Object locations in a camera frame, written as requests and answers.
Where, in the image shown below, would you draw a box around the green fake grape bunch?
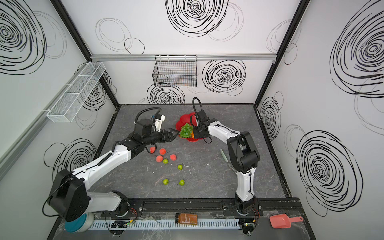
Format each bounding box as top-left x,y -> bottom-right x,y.
180,123 -> 194,139

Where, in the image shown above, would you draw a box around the red flower-shaped fruit bowl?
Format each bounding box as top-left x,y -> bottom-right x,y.
175,113 -> 197,131

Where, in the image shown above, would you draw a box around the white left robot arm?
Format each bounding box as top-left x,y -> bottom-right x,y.
45,123 -> 179,222

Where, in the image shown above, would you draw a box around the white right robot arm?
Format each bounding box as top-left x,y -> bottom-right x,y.
192,110 -> 260,215

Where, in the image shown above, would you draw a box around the fake peach middle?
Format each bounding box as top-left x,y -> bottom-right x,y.
159,148 -> 167,155

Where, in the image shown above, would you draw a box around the fake peach right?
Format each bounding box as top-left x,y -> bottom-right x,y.
170,154 -> 177,161

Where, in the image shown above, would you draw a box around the fake peach lower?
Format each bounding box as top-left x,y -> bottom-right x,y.
156,155 -> 164,163

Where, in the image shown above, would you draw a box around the green kitchen tongs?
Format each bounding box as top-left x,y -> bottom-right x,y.
220,149 -> 238,176

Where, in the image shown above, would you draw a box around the brown bottle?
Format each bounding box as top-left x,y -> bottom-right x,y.
175,213 -> 198,226

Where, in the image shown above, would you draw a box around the teal lidded container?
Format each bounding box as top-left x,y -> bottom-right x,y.
65,213 -> 95,233

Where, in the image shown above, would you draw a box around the pink plastic scoop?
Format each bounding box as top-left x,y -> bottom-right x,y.
269,214 -> 304,229

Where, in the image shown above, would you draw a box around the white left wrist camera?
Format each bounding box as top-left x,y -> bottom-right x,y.
153,114 -> 166,132

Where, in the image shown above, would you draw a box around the black wire basket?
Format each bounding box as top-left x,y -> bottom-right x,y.
152,60 -> 198,87

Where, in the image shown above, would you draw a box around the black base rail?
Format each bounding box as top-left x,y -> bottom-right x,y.
128,198 -> 303,217

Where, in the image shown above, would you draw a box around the aluminium wall rail back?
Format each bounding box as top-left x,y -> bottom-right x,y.
91,53 -> 277,62

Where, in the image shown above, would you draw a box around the clear wall shelf rack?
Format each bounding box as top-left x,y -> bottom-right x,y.
47,62 -> 106,123

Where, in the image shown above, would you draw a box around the white slotted cable duct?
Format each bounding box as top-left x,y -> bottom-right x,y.
89,219 -> 241,231

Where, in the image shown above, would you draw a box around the black corner frame post left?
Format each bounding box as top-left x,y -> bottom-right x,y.
50,0 -> 120,109

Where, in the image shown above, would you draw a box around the black corner frame post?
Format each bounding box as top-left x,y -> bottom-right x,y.
254,0 -> 310,107
50,0 -> 120,109

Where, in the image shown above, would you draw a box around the black corner frame post right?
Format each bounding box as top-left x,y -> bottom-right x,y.
254,0 -> 310,107

